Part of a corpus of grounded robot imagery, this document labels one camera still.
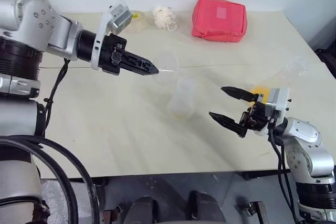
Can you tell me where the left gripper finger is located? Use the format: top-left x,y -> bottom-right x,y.
121,48 -> 160,73
119,58 -> 160,77

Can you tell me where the clear tape roll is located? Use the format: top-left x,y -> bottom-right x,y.
122,10 -> 147,34

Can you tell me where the dark rounded shape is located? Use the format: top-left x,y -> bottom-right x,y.
122,195 -> 159,224
188,190 -> 227,224

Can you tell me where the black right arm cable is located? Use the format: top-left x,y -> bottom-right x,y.
267,115 -> 302,224

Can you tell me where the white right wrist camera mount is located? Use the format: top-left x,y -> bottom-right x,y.
256,86 -> 291,136

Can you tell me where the white fluffy mesh ball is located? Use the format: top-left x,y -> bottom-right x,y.
152,5 -> 177,31

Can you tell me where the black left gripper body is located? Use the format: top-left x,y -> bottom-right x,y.
99,33 -> 128,76

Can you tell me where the clear cup with orange liquid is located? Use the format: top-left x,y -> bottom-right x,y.
250,55 -> 308,103

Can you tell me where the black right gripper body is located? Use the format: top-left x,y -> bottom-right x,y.
238,100 -> 274,133

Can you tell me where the thick black cable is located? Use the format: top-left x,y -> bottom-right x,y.
0,142 -> 79,224
0,134 -> 101,224

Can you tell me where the clear plastic cup centre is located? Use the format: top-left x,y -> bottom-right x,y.
167,74 -> 197,120

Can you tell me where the dark metal bracket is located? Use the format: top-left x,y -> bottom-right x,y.
102,202 -> 124,224
243,200 -> 266,224

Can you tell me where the red fabric pouch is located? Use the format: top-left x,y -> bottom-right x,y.
191,0 -> 248,43

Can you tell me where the black object beside table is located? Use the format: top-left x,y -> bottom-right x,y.
313,47 -> 336,79

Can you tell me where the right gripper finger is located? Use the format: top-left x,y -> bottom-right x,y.
208,111 -> 248,139
220,86 -> 260,102

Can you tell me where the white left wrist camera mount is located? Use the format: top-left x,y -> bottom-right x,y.
90,0 -> 133,71

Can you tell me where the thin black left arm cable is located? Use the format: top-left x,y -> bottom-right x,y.
43,57 -> 71,137

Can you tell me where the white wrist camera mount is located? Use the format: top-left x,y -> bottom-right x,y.
90,0 -> 133,71
256,86 -> 291,136

